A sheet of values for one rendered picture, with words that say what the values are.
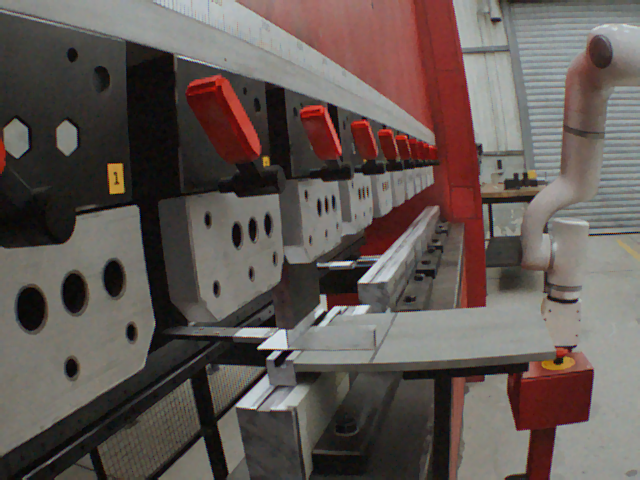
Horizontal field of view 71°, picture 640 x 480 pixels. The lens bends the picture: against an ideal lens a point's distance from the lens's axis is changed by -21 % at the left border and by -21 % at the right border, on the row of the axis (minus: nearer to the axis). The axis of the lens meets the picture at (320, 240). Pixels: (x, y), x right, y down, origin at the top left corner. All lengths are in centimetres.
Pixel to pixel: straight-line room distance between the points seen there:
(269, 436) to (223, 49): 35
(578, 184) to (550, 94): 694
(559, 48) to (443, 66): 543
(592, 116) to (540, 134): 689
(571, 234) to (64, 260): 96
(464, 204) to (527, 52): 549
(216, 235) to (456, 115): 244
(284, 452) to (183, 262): 27
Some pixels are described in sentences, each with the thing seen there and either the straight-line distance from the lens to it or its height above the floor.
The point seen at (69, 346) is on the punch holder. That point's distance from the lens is 22.
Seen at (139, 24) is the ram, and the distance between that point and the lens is 30.
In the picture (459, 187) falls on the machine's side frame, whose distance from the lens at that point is 272.
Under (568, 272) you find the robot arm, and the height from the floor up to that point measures 95.
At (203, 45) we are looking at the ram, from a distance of 36.
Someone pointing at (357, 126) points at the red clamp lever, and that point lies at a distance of 66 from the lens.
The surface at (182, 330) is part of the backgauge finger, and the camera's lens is 69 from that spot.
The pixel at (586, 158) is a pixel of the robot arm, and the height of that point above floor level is 118.
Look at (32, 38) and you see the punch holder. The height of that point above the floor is 125.
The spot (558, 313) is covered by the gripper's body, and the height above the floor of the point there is 86.
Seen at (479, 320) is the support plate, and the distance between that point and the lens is 63.
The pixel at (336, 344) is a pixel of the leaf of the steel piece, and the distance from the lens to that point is 58.
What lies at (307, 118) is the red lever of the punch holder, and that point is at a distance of 47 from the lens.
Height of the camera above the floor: 118
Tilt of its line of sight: 7 degrees down
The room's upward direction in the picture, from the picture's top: 6 degrees counter-clockwise
